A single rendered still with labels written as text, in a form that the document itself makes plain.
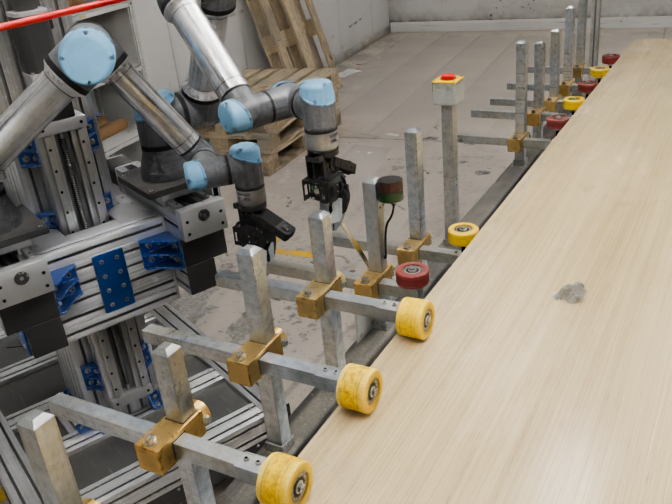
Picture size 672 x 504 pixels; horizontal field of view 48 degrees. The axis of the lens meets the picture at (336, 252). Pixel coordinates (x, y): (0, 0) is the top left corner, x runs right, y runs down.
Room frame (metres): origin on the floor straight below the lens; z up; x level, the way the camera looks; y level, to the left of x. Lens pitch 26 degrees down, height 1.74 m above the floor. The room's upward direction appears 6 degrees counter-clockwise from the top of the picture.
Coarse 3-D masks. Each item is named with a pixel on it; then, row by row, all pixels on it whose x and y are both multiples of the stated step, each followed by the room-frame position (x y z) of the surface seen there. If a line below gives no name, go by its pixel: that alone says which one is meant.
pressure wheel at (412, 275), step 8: (408, 264) 1.59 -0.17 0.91; (416, 264) 1.59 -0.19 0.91; (424, 264) 1.58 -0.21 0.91; (400, 272) 1.55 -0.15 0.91; (408, 272) 1.56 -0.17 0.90; (416, 272) 1.55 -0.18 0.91; (424, 272) 1.54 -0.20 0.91; (400, 280) 1.54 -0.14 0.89; (408, 280) 1.53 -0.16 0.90; (416, 280) 1.53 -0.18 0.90; (424, 280) 1.53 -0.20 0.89; (408, 288) 1.53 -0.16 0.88; (416, 288) 1.53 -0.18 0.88
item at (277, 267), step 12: (276, 264) 1.76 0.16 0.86; (288, 264) 1.75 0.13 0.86; (300, 264) 1.74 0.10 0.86; (288, 276) 1.73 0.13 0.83; (300, 276) 1.71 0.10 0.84; (312, 276) 1.70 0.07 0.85; (348, 276) 1.65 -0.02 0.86; (384, 288) 1.59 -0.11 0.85; (396, 288) 1.57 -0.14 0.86; (420, 288) 1.55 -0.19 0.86
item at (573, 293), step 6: (576, 282) 1.41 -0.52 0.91; (564, 288) 1.38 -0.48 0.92; (570, 288) 1.38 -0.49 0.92; (576, 288) 1.38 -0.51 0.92; (582, 288) 1.39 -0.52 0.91; (552, 294) 1.39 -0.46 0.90; (558, 294) 1.38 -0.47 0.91; (564, 294) 1.38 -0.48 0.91; (570, 294) 1.37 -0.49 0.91; (576, 294) 1.36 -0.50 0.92; (582, 294) 1.37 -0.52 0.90; (570, 300) 1.35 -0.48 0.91; (576, 300) 1.35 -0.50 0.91
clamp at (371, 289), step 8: (392, 264) 1.68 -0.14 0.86; (368, 272) 1.64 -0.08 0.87; (376, 272) 1.64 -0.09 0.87; (384, 272) 1.63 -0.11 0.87; (392, 272) 1.67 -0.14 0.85; (360, 280) 1.60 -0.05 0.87; (376, 280) 1.59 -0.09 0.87; (360, 288) 1.58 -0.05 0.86; (368, 288) 1.57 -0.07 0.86; (376, 288) 1.59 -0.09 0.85; (368, 296) 1.57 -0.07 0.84; (376, 296) 1.59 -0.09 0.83
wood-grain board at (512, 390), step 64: (640, 64) 3.27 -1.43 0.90; (576, 128) 2.49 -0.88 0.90; (640, 128) 2.42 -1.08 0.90; (512, 192) 1.98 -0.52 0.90; (576, 192) 1.93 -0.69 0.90; (640, 192) 1.89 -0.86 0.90; (512, 256) 1.59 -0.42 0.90; (576, 256) 1.56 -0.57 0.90; (640, 256) 1.52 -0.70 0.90; (448, 320) 1.33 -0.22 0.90; (512, 320) 1.31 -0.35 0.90; (576, 320) 1.28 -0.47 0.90; (640, 320) 1.26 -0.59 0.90; (384, 384) 1.14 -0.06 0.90; (448, 384) 1.11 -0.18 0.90; (512, 384) 1.10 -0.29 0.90; (576, 384) 1.08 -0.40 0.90; (640, 384) 1.06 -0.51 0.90; (320, 448) 0.98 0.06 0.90; (384, 448) 0.96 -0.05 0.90; (448, 448) 0.95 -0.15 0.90; (512, 448) 0.93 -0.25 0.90; (576, 448) 0.91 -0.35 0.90; (640, 448) 0.90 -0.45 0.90
